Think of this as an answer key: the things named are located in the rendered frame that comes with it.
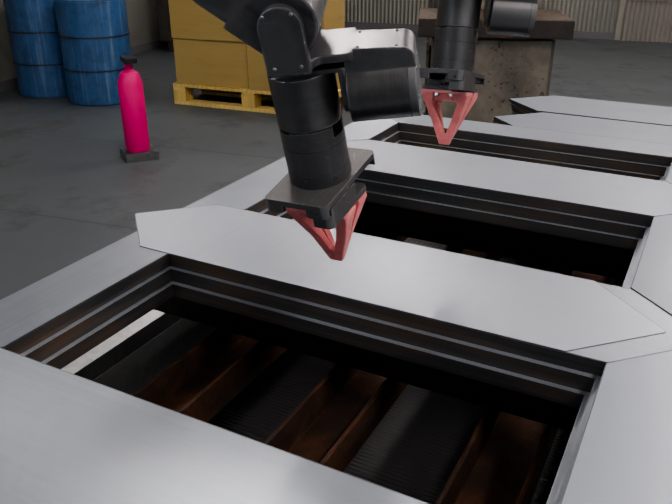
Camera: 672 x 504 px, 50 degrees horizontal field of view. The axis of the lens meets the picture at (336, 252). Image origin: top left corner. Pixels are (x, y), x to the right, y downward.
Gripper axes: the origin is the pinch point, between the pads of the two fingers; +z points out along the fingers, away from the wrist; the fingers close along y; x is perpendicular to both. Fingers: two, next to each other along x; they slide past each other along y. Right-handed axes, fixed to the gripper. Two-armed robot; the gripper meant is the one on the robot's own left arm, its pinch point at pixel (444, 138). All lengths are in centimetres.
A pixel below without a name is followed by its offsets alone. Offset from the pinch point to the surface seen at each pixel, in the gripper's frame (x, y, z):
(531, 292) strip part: -17.1, -11.5, 16.5
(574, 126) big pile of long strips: -4, 75, -2
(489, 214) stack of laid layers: -2.1, 19.9, 12.5
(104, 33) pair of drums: 380, 303, -37
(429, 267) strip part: -3.9, -11.1, 15.9
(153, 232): 34.8, -19.6, 16.4
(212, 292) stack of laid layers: 20.9, -23.5, 21.7
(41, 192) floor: 272, 158, 56
